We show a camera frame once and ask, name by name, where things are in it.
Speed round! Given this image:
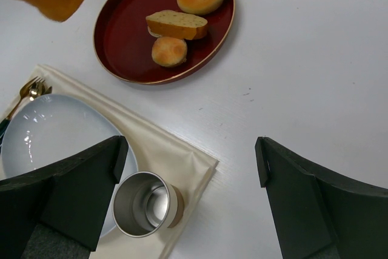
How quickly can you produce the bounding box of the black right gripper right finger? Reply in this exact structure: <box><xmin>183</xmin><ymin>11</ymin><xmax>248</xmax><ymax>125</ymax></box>
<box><xmin>255</xmin><ymin>137</ymin><xmax>387</xmax><ymax>258</ymax></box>

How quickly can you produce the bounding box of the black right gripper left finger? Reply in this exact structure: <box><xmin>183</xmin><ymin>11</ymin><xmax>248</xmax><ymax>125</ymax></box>
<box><xmin>1</xmin><ymin>136</ymin><xmax>129</xmax><ymax>258</ymax></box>

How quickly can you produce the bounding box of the sliced bread loaf piece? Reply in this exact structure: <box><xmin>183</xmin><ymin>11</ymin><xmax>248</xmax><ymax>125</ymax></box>
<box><xmin>145</xmin><ymin>10</ymin><xmax>208</xmax><ymax>40</ymax></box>

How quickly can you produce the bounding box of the pale blue oval plate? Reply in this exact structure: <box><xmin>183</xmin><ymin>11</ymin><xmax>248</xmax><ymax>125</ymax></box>
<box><xmin>1</xmin><ymin>94</ymin><xmax>138</xmax><ymax>238</ymax></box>

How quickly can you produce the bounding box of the steel cup with cork base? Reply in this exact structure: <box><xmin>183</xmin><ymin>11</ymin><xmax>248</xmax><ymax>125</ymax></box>
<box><xmin>112</xmin><ymin>172</ymin><xmax>185</xmax><ymax>238</ymax></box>

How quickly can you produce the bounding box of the cream cloth placemat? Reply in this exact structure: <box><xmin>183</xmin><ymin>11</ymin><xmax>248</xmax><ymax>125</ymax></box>
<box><xmin>0</xmin><ymin>64</ymin><xmax>219</xmax><ymax>259</ymax></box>

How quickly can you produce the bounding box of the dark red round tray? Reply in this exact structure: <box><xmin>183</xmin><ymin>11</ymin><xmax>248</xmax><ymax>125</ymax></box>
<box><xmin>93</xmin><ymin>0</ymin><xmax>235</xmax><ymax>85</ymax></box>

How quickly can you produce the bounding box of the small round bun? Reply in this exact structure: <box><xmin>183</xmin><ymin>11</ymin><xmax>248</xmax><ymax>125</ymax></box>
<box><xmin>151</xmin><ymin>36</ymin><xmax>187</xmax><ymax>67</ymax></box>

